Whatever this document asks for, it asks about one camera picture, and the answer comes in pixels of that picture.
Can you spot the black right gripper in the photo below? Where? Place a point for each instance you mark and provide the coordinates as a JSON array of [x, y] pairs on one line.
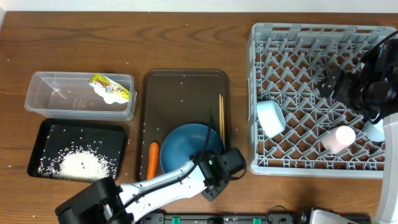
[[347, 79]]

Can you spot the dark blue plate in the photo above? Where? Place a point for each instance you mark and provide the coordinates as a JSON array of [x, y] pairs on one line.
[[180, 144]]

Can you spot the pink plastic cup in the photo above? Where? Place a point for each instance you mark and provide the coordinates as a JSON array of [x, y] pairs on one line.
[[339, 139]]

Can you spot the light blue plastic cup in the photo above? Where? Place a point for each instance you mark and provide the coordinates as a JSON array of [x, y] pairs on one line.
[[374, 132]]

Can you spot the small light blue bowl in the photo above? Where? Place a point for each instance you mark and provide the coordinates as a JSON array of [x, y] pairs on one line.
[[270, 117]]

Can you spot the yellow foil snack wrapper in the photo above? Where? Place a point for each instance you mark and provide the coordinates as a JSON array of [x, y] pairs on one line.
[[104, 84]]

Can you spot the white rice pile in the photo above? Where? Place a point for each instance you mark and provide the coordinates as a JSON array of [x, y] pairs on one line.
[[81, 163]]

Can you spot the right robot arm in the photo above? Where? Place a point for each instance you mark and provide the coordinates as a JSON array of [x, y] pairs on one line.
[[373, 93]]

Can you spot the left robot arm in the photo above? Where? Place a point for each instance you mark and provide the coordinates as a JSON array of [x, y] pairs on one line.
[[105, 202]]

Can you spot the grey plastic dishwasher rack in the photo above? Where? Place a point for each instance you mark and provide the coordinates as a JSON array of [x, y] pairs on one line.
[[284, 63]]

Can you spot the black waste tray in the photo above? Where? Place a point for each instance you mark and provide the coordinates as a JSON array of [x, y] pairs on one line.
[[56, 134]]

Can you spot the orange carrot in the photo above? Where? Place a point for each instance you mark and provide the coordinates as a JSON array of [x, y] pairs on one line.
[[153, 157]]

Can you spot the wooden chopstick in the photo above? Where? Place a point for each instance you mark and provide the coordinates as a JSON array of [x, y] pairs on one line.
[[223, 126], [221, 116]]

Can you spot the dark brown serving tray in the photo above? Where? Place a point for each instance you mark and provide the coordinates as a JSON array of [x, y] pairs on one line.
[[172, 98]]

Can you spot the clear plastic bin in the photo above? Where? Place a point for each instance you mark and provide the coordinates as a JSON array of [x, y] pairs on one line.
[[68, 95]]

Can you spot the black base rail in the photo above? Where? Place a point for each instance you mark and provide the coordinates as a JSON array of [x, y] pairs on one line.
[[160, 218]]

